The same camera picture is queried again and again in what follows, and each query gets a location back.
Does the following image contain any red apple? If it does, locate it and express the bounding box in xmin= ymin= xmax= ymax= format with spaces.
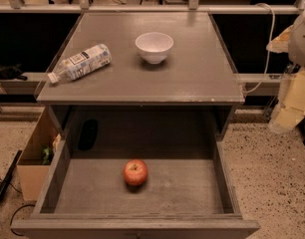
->
xmin=123 ymin=159 xmax=148 ymax=186

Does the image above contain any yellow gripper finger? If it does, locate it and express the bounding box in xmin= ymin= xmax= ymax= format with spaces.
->
xmin=268 ymin=68 xmax=305 ymax=133
xmin=266 ymin=26 xmax=293 ymax=54

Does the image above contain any white ceramic bowl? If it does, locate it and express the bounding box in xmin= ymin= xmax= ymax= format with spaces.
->
xmin=135 ymin=32 xmax=173 ymax=65

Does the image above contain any grey wooden cabinet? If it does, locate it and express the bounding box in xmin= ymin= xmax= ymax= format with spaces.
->
xmin=37 ymin=12 xmax=244 ymax=137

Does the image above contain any black floor cable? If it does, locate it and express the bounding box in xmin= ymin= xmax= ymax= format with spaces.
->
xmin=0 ymin=167 xmax=37 ymax=237

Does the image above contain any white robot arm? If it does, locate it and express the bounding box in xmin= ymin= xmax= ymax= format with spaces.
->
xmin=266 ymin=9 xmax=305 ymax=133

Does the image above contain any clear plastic water bottle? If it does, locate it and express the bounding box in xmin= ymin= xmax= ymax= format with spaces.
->
xmin=48 ymin=44 xmax=112 ymax=85

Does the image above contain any white cable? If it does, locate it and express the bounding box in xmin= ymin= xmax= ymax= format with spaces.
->
xmin=241 ymin=2 xmax=276 ymax=96

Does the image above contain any brown cardboard box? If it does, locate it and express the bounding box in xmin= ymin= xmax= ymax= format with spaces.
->
xmin=17 ymin=110 xmax=60 ymax=201

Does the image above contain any open grey wooden drawer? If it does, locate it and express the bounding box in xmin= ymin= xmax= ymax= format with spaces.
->
xmin=11 ymin=142 xmax=260 ymax=239

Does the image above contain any metal railing frame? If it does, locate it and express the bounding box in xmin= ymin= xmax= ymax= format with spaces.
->
xmin=0 ymin=5 xmax=289 ymax=96

